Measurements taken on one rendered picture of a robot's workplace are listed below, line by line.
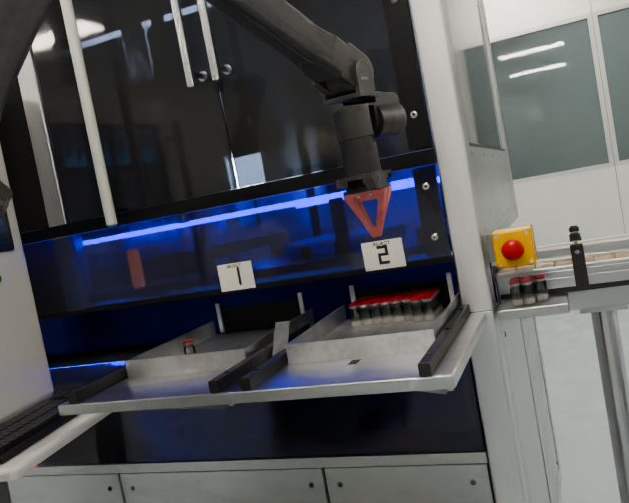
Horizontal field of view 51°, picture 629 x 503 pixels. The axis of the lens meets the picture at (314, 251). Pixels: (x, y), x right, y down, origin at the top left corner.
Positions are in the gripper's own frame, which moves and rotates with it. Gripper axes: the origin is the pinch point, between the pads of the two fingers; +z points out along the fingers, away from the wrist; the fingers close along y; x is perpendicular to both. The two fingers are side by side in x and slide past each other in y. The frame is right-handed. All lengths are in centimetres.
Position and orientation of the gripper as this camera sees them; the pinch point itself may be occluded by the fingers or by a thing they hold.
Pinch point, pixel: (376, 231)
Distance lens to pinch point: 105.4
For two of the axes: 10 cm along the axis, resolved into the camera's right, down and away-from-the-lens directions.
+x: -9.1, 1.7, 3.8
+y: 3.5, -1.6, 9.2
